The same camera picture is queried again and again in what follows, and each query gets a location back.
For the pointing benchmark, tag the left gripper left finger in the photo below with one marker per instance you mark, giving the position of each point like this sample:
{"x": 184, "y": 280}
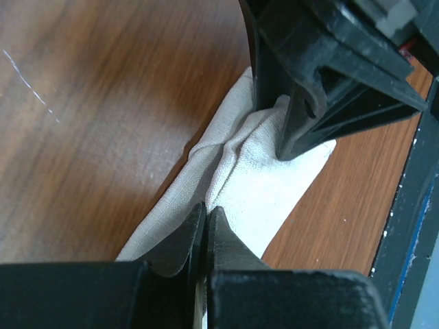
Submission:
{"x": 161, "y": 289}

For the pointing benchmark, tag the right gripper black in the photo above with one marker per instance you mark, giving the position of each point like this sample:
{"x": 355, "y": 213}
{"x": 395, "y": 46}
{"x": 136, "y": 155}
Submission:
{"x": 365, "y": 86}

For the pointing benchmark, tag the beige cloth napkin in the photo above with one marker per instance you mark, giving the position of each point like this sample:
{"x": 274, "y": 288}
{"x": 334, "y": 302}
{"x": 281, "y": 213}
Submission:
{"x": 234, "y": 166}

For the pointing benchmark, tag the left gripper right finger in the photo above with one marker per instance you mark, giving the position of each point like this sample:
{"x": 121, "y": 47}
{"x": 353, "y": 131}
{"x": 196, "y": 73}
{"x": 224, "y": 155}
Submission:
{"x": 243, "y": 292}

